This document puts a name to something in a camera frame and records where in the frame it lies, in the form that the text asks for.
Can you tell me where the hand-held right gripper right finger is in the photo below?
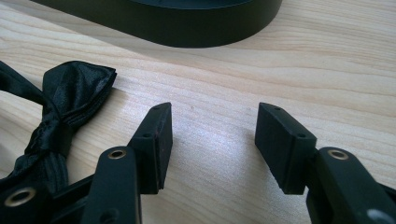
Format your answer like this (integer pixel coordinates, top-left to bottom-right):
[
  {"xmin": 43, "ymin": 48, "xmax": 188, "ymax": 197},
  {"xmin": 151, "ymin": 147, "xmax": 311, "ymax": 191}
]
[{"xmin": 254, "ymin": 102, "xmax": 318, "ymax": 196}]

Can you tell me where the black round tray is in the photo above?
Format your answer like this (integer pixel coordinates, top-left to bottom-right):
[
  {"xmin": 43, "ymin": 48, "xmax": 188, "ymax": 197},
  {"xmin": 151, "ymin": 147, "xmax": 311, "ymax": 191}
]
[{"xmin": 30, "ymin": 0, "xmax": 284, "ymax": 49}]

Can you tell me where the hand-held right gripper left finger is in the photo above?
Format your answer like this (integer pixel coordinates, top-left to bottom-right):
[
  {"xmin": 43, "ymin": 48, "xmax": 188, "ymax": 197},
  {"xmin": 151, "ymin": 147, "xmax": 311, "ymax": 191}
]
[{"xmin": 127, "ymin": 102, "xmax": 174, "ymax": 195}]

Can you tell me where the black satin bow tie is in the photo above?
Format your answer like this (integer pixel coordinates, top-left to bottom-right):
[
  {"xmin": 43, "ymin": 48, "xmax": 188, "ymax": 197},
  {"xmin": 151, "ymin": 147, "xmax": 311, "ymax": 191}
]
[{"xmin": 0, "ymin": 60, "xmax": 118, "ymax": 195}]

